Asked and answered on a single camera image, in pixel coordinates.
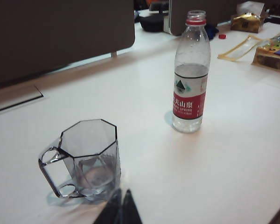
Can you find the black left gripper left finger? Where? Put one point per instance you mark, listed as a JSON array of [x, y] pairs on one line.
[[113, 212]]

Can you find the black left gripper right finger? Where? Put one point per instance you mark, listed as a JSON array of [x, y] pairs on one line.
[[131, 210]]

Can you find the clear mineral water bottle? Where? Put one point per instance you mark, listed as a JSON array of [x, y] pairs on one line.
[[190, 93]]

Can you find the clear grey octagonal mug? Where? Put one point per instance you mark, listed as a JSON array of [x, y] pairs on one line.
[[93, 158]]

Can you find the red bottle cap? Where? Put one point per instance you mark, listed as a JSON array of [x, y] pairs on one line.
[[222, 36]]

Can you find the black oval case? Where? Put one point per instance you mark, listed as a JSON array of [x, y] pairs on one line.
[[151, 23]]

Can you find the large brown desk partition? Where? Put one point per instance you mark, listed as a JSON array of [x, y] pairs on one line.
[[49, 35]]

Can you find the clear pouch with yellow trim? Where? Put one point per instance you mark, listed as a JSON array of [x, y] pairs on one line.
[[238, 50]]

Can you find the blue cloth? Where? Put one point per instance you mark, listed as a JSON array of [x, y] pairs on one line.
[[212, 31]]

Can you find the gold box with colourful print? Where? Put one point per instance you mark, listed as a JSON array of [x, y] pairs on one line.
[[270, 58]]

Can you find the brown partition with white edge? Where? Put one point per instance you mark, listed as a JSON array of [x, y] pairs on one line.
[[189, 7]]

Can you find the gold foil packet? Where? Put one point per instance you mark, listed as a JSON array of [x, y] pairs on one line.
[[246, 23]]

